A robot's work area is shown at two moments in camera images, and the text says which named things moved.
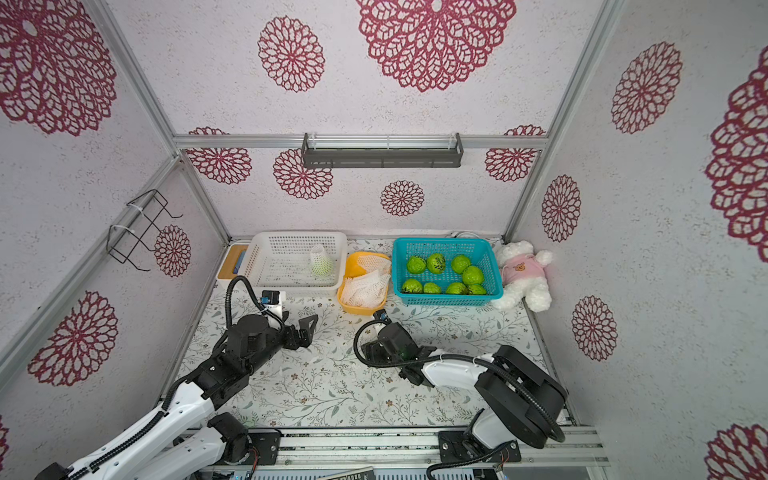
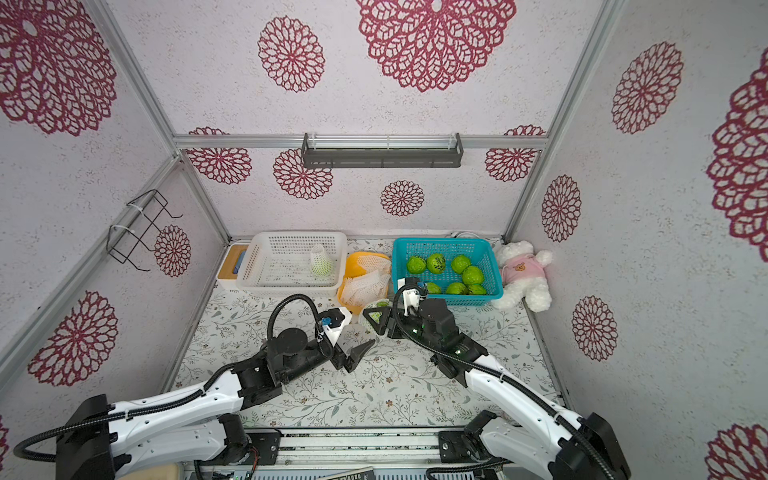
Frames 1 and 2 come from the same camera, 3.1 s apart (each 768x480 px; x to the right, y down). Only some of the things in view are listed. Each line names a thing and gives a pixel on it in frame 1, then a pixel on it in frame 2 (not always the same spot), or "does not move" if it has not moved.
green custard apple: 322,267 does not move
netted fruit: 321,265 does not move
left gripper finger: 306,329 → 357,353
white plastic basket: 298,263 does not move
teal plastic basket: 445,271 does not move
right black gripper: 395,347 → 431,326
